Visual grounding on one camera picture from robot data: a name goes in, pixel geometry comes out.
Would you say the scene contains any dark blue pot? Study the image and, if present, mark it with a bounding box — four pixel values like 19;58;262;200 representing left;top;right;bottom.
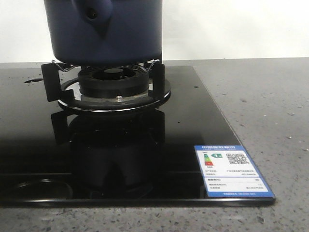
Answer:
44;0;163;66

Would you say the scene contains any blue white energy label sticker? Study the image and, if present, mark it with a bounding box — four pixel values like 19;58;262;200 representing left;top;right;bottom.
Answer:
194;145;275;198

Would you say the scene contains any black pot support grate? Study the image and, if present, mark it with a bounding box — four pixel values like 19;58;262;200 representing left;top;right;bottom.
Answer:
41;59;171;113

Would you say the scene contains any black glass gas cooktop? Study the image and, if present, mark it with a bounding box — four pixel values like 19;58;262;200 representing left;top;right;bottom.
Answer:
0;66;275;207

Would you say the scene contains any black round gas burner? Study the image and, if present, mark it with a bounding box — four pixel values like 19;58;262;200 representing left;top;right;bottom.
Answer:
78;67;149;98

